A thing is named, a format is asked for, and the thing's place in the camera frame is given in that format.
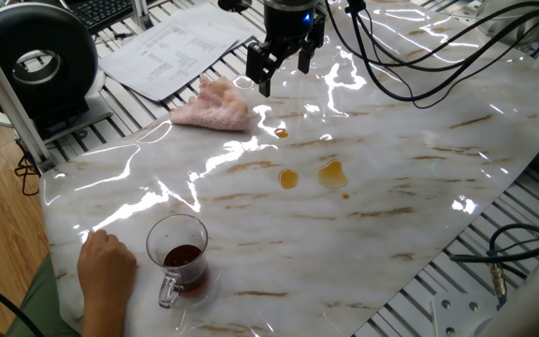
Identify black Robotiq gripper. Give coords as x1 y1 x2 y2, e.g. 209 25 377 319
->
245 0 327 98

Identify pink fluffy cloth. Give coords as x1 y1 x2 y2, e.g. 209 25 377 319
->
169 73 252 132

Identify clear glass mug with tea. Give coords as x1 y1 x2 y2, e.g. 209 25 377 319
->
145 213 211 310

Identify person's bare forearm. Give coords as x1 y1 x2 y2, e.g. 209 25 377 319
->
80 299 128 337

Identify person's bare hand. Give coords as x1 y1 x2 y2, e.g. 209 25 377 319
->
77 228 138 303

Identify black round knob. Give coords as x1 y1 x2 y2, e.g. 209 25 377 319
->
217 0 253 14

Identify printed white paper sheet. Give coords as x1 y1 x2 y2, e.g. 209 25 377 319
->
98 21 243 103
166 4 255 51

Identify round brown tea puddle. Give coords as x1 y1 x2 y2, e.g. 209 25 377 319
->
278 168 300 191

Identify large brown tea puddle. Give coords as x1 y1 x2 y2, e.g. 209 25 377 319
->
315 159 349 191

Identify small upright metal stand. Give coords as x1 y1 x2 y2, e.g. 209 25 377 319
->
131 0 154 32

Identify black computer keyboard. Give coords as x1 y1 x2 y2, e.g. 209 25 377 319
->
66 0 158 35

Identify marble pattern vinyl sheet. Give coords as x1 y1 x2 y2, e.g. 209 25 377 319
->
39 0 539 337

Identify green trousers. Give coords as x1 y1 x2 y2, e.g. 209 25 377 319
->
0 255 81 337

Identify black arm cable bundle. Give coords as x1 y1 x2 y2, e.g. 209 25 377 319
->
324 0 539 110

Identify grey flat base plate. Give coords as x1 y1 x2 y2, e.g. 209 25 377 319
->
39 95 114 144

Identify slanted aluminium frame post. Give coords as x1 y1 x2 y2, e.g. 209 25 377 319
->
0 18 56 172

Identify tangled black floor cable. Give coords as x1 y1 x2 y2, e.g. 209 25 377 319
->
14 139 41 198

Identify black cable with metal plug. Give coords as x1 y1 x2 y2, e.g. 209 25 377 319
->
449 223 539 310

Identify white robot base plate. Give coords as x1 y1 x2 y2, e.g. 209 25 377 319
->
430 292 500 337

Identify long black floor cable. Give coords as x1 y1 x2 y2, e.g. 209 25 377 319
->
0 266 46 337

